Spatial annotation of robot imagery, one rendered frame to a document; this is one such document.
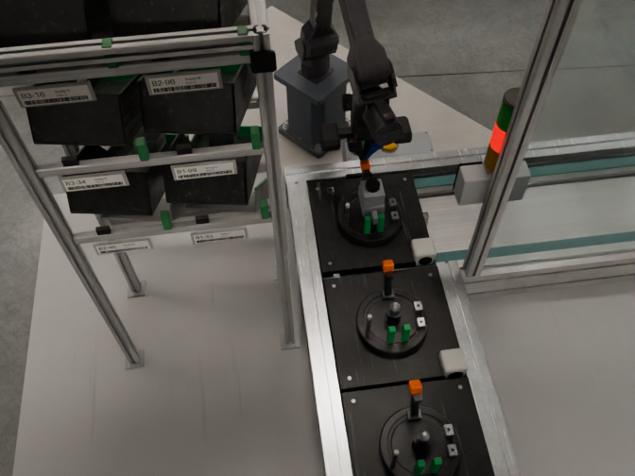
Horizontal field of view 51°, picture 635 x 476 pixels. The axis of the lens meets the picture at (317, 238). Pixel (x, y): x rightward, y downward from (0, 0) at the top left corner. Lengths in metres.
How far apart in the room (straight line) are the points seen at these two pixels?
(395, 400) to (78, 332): 0.69
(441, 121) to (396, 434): 0.91
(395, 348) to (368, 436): 0.17
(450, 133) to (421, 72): 1.48
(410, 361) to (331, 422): 0.19
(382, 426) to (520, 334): 0.40
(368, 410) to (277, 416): 0.21
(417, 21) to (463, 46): 0.28
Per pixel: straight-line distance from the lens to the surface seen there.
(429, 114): 1.83
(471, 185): 1.21
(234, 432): 1.36
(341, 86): 1.61
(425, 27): 3.51
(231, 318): 1.46
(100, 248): 1.09
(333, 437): 1.25
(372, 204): 1.37
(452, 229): 1.53
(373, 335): 1.29
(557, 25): 0.95
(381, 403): 1.26
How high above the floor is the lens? 2.15
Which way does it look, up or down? 56 degrees down
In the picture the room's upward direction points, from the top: 1 degrees counter-clockwise
